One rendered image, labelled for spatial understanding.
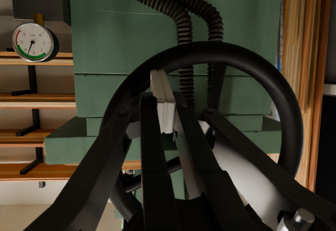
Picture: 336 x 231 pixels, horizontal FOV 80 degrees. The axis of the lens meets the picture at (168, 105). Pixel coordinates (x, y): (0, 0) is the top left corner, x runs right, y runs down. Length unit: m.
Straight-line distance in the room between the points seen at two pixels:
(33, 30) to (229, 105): 0.40
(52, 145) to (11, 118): 3.12
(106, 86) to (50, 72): 2.82
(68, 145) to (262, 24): 0.49
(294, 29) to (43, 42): 1.70
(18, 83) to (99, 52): 3.05
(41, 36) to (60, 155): 0.24
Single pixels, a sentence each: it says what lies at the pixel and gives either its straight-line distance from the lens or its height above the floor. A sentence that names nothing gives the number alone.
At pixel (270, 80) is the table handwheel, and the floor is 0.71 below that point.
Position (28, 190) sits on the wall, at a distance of 3.89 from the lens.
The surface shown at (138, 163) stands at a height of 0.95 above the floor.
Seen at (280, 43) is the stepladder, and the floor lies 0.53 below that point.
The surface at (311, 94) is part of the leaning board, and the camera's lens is 1.96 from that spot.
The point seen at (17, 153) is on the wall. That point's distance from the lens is 3.72.
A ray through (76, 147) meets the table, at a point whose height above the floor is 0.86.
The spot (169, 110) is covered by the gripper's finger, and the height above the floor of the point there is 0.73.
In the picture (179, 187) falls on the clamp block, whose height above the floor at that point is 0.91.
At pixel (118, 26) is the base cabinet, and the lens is 0.44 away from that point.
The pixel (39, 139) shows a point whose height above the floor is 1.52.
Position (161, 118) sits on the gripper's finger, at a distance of 0.16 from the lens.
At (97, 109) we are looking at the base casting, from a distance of 0.44.
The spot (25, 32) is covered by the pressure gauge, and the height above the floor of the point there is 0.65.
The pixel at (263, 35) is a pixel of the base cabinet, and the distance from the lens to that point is 0.52.
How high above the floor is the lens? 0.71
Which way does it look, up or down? 9 degrees up
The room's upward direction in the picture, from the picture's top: 179 degrees counter-clockwise
